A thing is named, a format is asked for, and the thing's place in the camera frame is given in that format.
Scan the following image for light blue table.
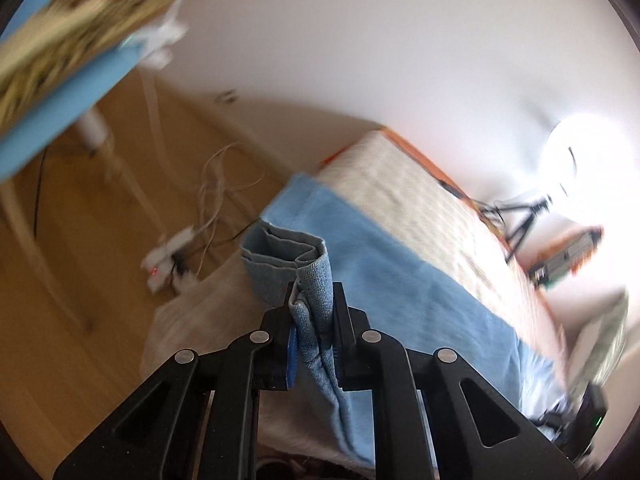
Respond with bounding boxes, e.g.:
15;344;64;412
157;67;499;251
0;0;168;333

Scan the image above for white clip lamp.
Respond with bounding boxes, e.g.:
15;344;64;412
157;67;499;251
132;0;226;68

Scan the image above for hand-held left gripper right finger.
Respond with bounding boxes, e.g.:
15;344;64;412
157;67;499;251
331;281;576;480

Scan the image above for white ring light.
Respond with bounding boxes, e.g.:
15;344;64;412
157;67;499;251
542;114;636;211

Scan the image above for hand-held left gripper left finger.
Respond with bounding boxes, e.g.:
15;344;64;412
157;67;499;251
52;280;301;480

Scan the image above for orange bedsheet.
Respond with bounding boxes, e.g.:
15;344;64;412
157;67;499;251
320;127;556;321

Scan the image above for white cable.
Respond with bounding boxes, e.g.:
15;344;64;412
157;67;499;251
197;142;266;266

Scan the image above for white power strip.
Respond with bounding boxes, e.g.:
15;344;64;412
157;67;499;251
141;225;198;293

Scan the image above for thin black cable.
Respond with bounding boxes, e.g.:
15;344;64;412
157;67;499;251
33;147;49;237

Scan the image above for black mini tripod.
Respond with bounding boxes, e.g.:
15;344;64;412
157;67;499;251
492;195;553;263

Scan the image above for silver folded tripod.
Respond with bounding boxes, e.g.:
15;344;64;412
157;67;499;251
530;232;601;291

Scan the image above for green white patterned pillow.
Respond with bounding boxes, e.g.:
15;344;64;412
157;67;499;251
567;287;631;401

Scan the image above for light blue denim pants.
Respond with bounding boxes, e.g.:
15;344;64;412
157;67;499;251
240;172;571;466

